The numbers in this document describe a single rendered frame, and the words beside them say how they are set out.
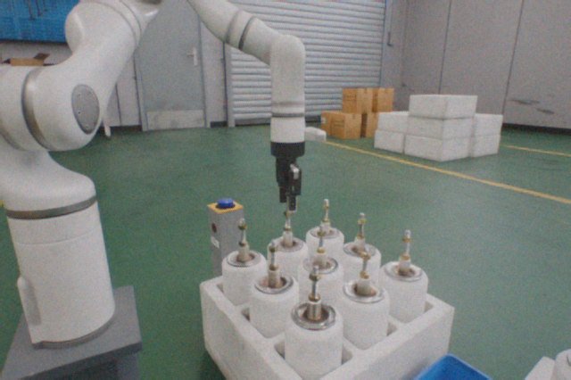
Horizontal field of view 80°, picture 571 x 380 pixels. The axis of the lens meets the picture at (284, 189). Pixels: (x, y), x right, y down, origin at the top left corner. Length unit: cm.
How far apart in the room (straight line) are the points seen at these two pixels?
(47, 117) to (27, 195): 9
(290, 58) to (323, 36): 575
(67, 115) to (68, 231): 13
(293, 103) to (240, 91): 499
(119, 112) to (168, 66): 95
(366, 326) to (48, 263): 48
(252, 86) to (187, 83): 103
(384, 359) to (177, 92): 511
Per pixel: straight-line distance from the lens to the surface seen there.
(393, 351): 67
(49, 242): 47
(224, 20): 72
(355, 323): 65
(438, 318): 77
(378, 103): 457
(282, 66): 69
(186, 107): 551
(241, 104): 569
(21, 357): 55
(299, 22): 622
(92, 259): 49
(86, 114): 44
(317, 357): 59
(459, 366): 79
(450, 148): 326
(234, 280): 74
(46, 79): 43
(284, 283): 67
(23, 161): 48
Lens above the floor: 61
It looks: 17 degrees down
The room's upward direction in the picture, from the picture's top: straight up
